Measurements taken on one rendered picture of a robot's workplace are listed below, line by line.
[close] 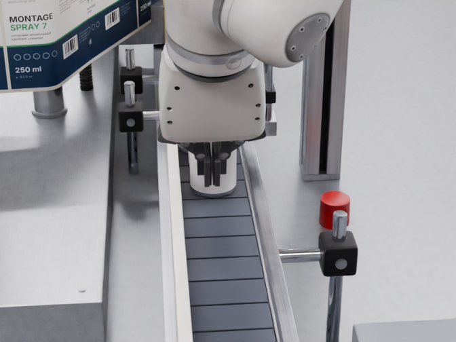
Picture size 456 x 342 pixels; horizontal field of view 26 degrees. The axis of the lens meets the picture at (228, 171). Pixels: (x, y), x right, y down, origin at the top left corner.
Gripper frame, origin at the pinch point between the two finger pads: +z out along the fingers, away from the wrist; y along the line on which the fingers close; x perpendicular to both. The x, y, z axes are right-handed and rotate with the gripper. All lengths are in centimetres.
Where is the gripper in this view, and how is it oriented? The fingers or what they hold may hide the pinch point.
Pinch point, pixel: (211, 163)
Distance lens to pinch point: 100.9
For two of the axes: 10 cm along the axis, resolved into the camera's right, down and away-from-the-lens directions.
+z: -0.2, 6.6, 7.5
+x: 0.7, 7.5, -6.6
